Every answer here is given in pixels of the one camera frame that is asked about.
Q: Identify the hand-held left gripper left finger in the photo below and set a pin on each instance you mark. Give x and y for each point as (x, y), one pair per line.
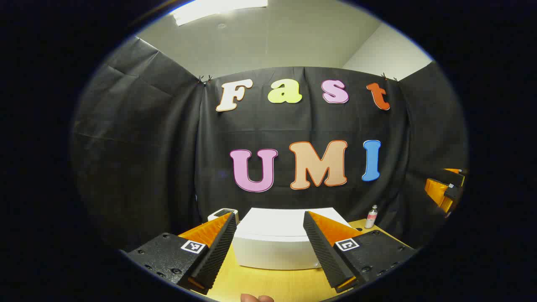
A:
(220, 247)

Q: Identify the small bottle with pink label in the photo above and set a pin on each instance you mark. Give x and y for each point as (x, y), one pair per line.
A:
(371, 218)

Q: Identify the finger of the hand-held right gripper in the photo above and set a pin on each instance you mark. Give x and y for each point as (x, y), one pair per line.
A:
(456, 176)
(438, 193)

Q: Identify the ceiling light panel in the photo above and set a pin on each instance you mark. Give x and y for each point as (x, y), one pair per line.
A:
(209, 10)

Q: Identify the white toaster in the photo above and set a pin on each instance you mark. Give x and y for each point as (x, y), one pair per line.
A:
(218, 215)

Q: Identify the black backdrop cloth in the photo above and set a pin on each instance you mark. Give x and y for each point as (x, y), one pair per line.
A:
(147, 147)

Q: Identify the white microwave oven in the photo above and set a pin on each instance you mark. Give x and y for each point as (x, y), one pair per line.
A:
(272, 247)

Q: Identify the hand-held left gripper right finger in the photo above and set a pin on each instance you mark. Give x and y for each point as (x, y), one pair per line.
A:
(321, 247)

